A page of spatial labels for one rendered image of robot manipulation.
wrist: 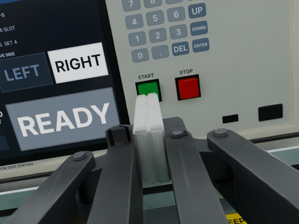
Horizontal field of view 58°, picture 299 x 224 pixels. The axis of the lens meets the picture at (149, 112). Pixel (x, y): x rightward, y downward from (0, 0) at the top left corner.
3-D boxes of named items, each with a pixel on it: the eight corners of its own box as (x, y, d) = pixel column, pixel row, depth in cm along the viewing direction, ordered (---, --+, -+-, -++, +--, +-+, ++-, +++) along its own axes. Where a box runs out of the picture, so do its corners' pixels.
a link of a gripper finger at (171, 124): (168, 158, 11) (240, 147, 11) (160, 118, 16) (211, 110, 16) (173, 189, 12) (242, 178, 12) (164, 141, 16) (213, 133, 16)
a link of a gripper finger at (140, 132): (157, 185, 14) (143, 187, 14) (152, 131, 20) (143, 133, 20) (147, 130, 13) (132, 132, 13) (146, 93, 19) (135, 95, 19)
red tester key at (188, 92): (199, 96, 26) (197, 78, 25) (180, 99, 26) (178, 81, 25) (197, 94, 27) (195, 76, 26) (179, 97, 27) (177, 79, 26)
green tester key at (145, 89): (159, 101, 26) (156, 82, 25) (141, 104, 26) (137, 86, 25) (159, 98, 27) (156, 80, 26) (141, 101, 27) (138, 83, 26)
